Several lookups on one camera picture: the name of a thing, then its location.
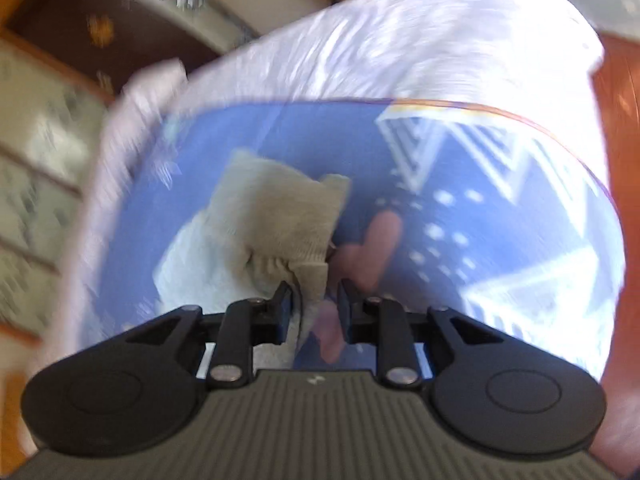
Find blue patterned bed sheet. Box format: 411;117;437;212
80;102;625;377

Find grey sweat pants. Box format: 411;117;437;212
152;148;353;366

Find white lilac quilt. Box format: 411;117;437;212
36;0;608;367

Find wooden bed frame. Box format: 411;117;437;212
592;32;639;477

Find wardrobe with glass doors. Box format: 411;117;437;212
1;42;105;336

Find dark wooden cabinet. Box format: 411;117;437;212
4;0;252;106

